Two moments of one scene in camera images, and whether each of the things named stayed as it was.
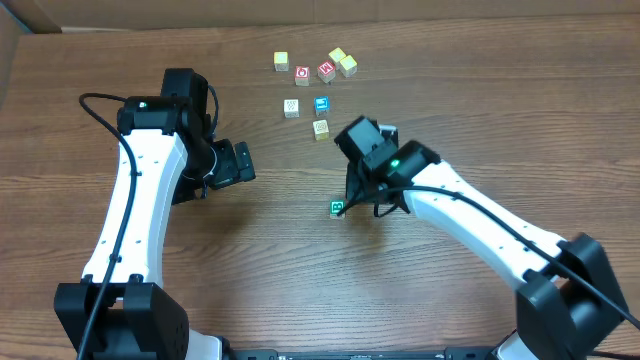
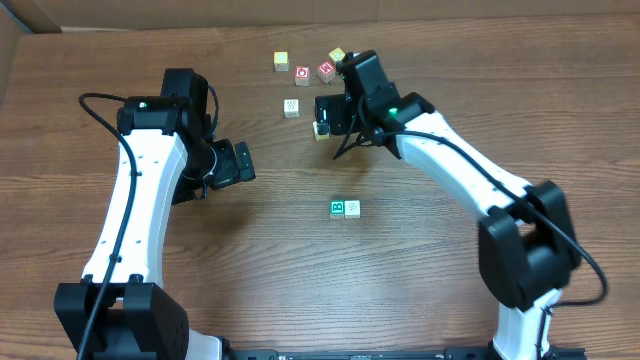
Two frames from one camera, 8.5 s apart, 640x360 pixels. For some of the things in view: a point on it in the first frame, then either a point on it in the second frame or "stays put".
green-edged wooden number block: [334, 207] stays put
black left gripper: [231, 171] stays put
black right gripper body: [359, 184] → [348, 113]
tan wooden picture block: [321, 130] stays put
